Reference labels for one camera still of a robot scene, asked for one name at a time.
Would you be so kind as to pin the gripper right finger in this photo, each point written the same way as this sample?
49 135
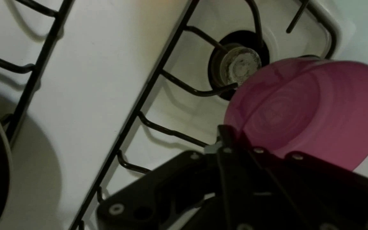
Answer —
331 198

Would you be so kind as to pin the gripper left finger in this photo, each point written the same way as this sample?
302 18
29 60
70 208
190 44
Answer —
158 188

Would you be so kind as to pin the pink plastic bowl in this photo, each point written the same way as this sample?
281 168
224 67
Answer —
315 105

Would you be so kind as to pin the white gas stove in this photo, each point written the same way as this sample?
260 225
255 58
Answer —
88 95

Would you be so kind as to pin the stove burner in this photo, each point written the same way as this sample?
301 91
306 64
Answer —
238 64

